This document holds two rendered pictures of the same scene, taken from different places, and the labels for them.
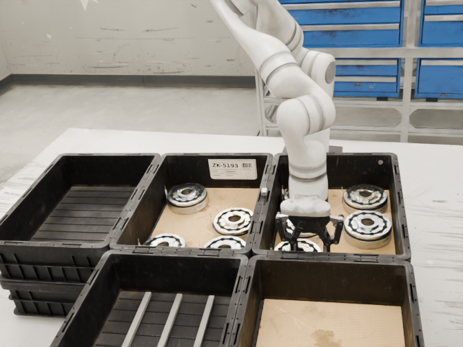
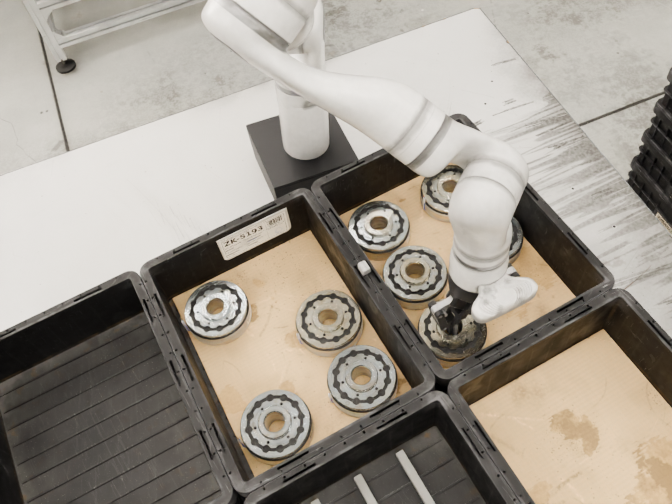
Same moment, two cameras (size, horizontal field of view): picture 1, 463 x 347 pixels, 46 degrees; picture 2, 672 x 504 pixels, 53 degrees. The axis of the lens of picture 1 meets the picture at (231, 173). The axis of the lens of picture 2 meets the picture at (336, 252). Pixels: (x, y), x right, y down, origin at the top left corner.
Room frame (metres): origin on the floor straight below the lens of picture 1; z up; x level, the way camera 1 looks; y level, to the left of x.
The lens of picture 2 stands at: (0.61, 0.25, 1.80)
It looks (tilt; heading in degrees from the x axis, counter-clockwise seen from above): 57 degrees down; 326
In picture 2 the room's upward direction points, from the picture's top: 10 degrees counter-clockwise
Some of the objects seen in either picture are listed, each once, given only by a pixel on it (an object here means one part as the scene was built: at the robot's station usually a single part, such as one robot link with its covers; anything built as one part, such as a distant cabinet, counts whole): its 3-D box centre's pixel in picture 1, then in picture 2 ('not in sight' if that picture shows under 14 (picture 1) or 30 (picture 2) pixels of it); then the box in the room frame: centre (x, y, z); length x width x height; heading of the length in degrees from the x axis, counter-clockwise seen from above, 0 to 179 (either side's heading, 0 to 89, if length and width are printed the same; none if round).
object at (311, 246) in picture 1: (297, 254); (452, 328); (0.88, -0.12, 0.86); 0.10 x 0.10 x 0.01
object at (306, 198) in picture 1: (306, 186); (487, 266); (0.86, -0.14, 1.04); 0.11 x 0.09 x 0.06; 164
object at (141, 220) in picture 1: (202, 217); (283, 339); (1.05, 0.08, 0.87); 0.40 x 0.30 x 0.11; 166
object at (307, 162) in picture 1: (302, 137); (483, 217); (0.87, -0.14, 1.14); 0.09 x 0.07 x 0.15; 111
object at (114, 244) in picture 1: (200, 199); (278, 324); (1.05, 0.08, 0.92); 0.40 x 0.30 x 0.02; 166
